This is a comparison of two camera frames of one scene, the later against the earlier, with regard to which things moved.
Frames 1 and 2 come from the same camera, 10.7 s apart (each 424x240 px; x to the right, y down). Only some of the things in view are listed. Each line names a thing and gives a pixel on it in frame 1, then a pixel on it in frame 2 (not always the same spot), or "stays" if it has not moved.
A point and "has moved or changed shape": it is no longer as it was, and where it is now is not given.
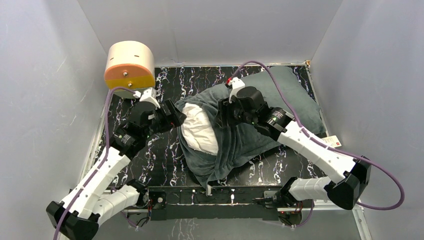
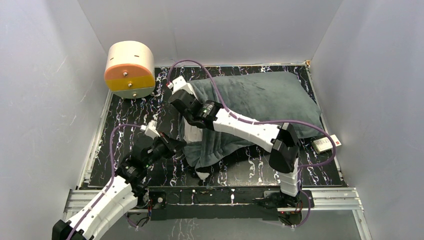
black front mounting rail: (226, 202) stays
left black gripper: (173, 116) → (171, 144)
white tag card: (332, 141) stays
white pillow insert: (199, 130) has moved or changed shape
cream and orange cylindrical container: (130, 64) stays
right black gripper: (224, 111) → (194, 97)
